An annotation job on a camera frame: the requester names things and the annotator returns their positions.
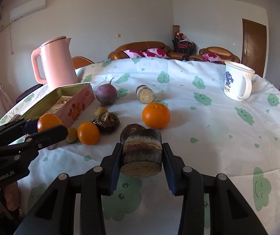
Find yellow-green small fruit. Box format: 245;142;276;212
66;127;78;144

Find small orange mandarin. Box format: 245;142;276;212
77;122;100;145

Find small brown longan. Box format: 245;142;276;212
94;107;108;117

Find purple round turnip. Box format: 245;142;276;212
95;78;118;106

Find dark brown mangosteen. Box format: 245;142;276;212
120;124;145;144

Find dark sugarcane piece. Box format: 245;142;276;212
120;129;163;178

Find purple sugarcane piece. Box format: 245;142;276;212
136;85;155;104

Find large orange mandarin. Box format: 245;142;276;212
142;102;171;129

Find left hand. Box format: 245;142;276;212
0;181;21;214

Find pink tin box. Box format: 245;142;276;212
21;83;95;128

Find pink electric kettle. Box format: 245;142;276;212
31;36;78;89

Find brown leather chair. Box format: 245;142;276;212
72;56;94;69

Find white green cloud tablecloth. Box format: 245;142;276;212
0;57;280;235

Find brown leather long sofa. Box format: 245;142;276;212
108;41;188;61

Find white air conditioner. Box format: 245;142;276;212
10;0;46;22

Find white floral mug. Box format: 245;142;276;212
224;61;255;101

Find pink floral sofa cushion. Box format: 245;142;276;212
124;48;168;58

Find pink floral armchair cushion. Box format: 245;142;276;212
202;52;223;63

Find brown leather armchair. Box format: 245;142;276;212
189;47;240;64

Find stacked chairs with clothes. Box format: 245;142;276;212
172;25;196;56

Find brown wooden door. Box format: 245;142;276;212
241;19;267;77

